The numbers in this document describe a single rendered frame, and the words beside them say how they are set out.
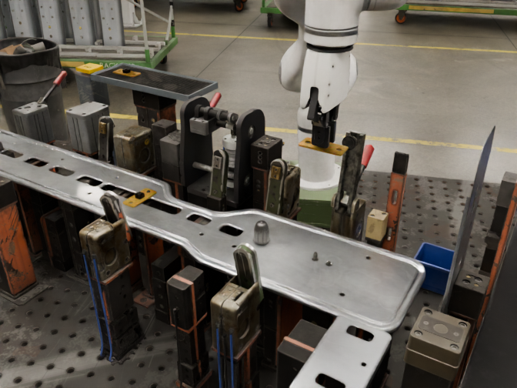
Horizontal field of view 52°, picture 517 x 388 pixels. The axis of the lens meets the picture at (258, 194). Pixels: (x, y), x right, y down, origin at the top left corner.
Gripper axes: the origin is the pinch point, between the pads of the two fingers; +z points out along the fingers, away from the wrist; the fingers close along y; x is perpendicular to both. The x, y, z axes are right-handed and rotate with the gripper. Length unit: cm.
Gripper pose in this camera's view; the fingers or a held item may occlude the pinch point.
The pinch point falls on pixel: (324, 132)
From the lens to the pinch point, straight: 94.0
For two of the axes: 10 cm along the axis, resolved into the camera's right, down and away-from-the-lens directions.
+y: -5.2, 4.3, -7.4
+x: 8.6, 2.6, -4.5
